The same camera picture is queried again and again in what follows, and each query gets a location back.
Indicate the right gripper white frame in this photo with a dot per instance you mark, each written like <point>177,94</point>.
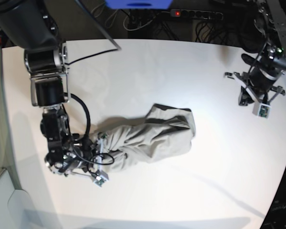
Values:
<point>84,157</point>

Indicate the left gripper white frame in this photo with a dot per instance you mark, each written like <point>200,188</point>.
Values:
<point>250,93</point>

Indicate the grey t-shirt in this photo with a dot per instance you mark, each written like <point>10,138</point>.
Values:
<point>163,133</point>

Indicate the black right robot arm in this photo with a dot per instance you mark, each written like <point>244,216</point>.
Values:
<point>28,24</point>

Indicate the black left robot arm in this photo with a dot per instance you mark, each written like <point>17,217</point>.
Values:
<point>258,83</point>

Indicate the blue box at top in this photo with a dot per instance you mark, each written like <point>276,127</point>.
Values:
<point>138,4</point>

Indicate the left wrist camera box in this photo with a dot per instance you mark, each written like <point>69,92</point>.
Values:
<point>261,110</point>

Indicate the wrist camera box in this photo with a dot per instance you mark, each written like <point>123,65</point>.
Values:
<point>100,179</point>
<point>261,110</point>

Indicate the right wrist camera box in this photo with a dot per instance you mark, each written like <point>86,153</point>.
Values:
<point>100,179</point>

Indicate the black power strip red switch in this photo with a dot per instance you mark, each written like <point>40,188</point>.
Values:
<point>196,14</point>

